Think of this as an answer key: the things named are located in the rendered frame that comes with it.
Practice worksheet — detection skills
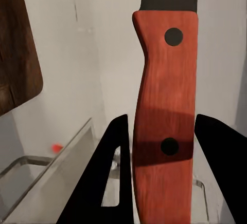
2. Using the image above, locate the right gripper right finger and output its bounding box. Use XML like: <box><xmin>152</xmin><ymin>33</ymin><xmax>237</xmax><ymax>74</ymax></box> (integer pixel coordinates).
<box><xmin>194</xmin><ymin>114</ymin><xmax>247</xmax><ymax>224</ymax></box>

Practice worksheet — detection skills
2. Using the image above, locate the parer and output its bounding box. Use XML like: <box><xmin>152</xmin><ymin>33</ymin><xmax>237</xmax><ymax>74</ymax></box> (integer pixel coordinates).
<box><xmin>131</xmin><ymin>0</ymin><xmax>198</xmax><ymax>224</ymax></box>

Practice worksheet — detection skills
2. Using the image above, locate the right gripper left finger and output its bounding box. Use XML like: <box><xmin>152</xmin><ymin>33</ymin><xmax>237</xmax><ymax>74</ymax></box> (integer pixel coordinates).
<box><xmin>56</xmin><ymin>115</ymin><xmax>134</xmax><ymax>224</ymax></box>

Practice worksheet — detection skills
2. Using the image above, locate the cutting board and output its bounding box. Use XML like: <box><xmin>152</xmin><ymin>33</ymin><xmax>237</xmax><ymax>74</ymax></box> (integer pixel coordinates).
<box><xmin>0</xmin><ymin>0</ymin><xmax>43</xmax><ymax>116</ymax></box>

